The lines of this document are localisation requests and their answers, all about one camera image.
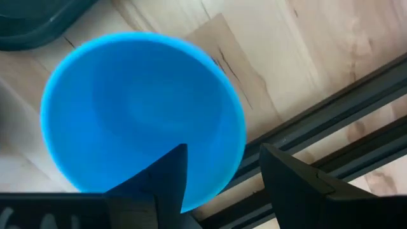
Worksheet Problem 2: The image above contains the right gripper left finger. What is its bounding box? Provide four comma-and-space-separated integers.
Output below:
104, 142, 203, 229

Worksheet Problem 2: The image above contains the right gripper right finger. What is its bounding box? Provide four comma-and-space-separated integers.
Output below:
259, 142, 336, 229

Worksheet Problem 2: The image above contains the blue bowl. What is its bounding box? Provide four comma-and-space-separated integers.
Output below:
39, 31, 247, 213

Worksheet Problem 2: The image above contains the dark green tray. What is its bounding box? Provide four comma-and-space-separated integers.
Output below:
0, 0, 98, 52

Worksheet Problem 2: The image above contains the black aluminium table frame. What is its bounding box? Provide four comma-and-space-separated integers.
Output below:
190, 52, 407, 229

